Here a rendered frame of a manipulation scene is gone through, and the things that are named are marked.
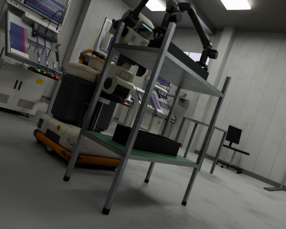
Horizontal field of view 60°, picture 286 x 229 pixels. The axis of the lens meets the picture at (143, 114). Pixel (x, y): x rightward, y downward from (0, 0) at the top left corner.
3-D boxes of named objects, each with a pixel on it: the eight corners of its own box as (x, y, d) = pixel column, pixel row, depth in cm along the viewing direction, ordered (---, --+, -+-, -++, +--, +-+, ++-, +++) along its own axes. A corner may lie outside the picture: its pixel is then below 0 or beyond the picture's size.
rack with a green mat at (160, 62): (186, 205, 202) (232, 77, 202) (104, 215, 133) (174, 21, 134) (145, 181, 232) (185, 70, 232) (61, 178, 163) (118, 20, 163)
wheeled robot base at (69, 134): (30, 136, 231) (39, 111, 231) (84, 145, 279) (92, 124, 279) (67, 164, 187) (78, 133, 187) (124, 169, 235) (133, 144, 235)
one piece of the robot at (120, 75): (84, 85, 218) (113, 20, 212) (114, 97, 246) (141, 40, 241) (100, 95, 201) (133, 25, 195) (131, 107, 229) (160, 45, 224)
